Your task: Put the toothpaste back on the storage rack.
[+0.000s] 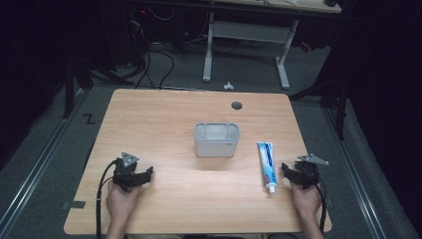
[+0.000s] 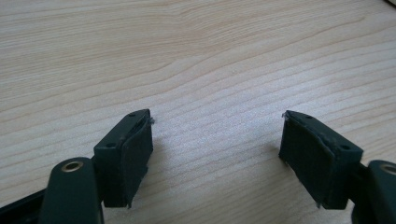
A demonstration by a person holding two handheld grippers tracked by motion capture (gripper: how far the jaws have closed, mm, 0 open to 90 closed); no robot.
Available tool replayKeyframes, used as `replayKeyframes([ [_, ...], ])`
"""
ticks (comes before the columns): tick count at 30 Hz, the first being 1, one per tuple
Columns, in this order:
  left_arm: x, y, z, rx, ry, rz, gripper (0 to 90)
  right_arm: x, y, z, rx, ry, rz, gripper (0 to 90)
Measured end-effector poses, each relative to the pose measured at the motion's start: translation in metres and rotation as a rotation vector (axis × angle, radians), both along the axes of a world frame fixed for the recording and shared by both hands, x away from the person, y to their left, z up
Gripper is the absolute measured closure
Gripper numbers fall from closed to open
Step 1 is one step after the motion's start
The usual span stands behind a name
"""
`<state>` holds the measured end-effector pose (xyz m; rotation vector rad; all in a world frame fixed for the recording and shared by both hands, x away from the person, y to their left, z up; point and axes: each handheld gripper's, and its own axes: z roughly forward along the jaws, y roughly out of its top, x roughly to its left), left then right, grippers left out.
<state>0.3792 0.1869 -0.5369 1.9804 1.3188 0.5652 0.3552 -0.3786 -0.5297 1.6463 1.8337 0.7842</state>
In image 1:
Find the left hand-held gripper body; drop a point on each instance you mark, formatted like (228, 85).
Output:
(125, 174)

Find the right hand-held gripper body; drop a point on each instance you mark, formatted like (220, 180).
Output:
(308, 169)

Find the blue and white toothpaste tube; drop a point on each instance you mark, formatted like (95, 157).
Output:
(268, 166)

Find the grey plastic holder box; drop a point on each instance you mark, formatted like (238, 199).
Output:
(216, 141)

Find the person's right hand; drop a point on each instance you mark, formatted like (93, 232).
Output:
(307, 200)

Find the person's left hand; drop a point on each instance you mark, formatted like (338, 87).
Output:
(121, 200)

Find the grey floor tape strip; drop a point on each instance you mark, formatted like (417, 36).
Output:
(329, 201)
(74, 204)

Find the black metal stand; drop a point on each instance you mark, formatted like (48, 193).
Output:
(340, 109)
(68, 89)

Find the small white floor object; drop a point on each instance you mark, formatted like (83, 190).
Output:
(228, 86)

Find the red object under desk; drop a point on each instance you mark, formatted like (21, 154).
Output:
(306, 47)

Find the desk with white legs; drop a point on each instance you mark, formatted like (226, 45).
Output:
(249, 30)

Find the metal floor rail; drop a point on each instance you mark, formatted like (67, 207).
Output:
(356, 186)
(33, 172)

